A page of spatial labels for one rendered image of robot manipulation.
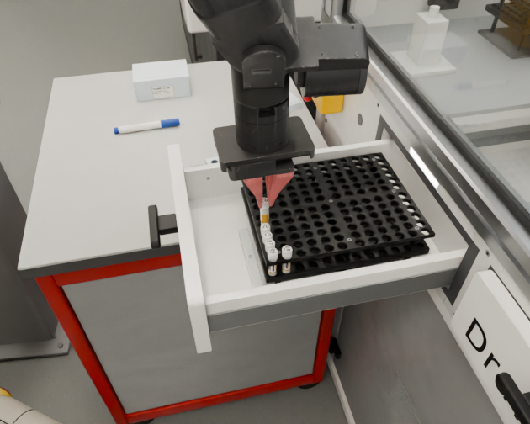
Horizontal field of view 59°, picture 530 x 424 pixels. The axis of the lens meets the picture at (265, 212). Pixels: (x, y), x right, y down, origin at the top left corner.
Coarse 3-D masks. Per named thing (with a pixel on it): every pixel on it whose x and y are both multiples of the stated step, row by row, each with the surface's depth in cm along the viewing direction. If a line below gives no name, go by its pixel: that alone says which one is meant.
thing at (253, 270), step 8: (240, 232) 67; (248, 232) 67; (240, 240) 67; (248, 240) 66; (248, 248) 65; (248, 256) 64; (248, 264) 63; (256, 264) 63; (248, 272) 63; (256, 272) 62; (256, 280) 61
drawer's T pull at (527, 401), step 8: (496, 376) 46; (504, 376) 45; (504, 384) 45; (512, 384) 44; (504, 392) 45; (512, 392) 44; (520, 392) 44; (528, 392) 44; (512, 400) 44; (520, 400) 43; (528, 400) 43; (512, 408) 44; (520, 408) 43; (528, 408) 43; (520, 416) 43; (528, 416) 42
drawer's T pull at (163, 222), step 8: (152, 208) 62; (152, 216) 60; (160, 216) 61; (168, 216) 61; (152, 224) 59; (160, 224) 60; (168, 224) 60; (176, 224) 60; (152, 232) 58; (160, 232) 59; (168, 232) 60; (176, 232) 60; (152, 240) 58; (160, 240) 58; (152, 248) 58
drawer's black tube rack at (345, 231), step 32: (384, 160) 71; (288, 192) 66; (320, 192) 66; (352, 192) 66; (384, 192) 66; (288, 224) 61; (320, 224) 62; (352, 224) 61; (384, 224) 61; (320, 256) 58; (352, 256) 61; (384, 256) 61
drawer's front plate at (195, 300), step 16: (176, 144) 69; (176, 160) 66; (176, 176) 64; (176, 192) 61; (176, 208) 59; (192, 240) 55; (192, 256) 54; (192, 272) 52; (192, 288) 50; (192, 304) 49; (192, 320) 51; (208, 336) 54
